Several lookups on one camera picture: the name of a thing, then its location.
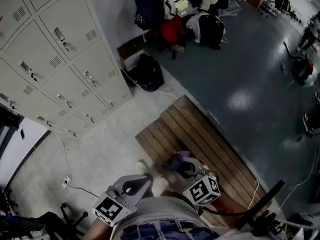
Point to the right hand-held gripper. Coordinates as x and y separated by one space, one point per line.
202 190

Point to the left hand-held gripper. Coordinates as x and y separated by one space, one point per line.
112 209

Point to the grey metal locker door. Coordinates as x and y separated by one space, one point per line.
100 59

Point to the grey metal locker cabinet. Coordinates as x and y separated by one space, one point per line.
75 16

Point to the person's left forearm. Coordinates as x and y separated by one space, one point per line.
97 231

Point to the person's right forearm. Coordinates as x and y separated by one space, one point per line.
230 205

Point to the person's left white shoe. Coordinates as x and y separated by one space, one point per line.
141 167

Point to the person's white shoe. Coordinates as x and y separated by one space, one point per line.
141 167
163 184

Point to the person's right white shoe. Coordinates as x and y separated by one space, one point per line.
163 184

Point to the person's white printed T-shirt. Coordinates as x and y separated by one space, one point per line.
162 209

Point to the wooden plank platform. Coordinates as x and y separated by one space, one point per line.
200 134

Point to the white power strip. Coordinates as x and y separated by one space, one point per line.
67 180

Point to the black office chair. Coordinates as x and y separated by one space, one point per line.
57 221

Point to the black backpack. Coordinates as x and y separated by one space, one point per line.
211 31
147 71

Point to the small patterned slipper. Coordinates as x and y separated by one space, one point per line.
178 49

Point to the brown wooden board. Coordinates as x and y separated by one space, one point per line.
135 45

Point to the red bag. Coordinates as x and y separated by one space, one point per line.
171 29

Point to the white plastic bag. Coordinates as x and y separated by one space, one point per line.
193 24

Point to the red and teal vacuum cleaner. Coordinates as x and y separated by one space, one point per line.
302 69

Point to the black bag with white print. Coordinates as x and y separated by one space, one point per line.
140 19

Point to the cream tote bag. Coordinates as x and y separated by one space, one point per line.
170 9

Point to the green and white plush toy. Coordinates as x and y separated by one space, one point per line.
182 5

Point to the navy blue backpack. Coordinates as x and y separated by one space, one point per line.
150 1

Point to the small black wall plate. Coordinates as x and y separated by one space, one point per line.
22 134

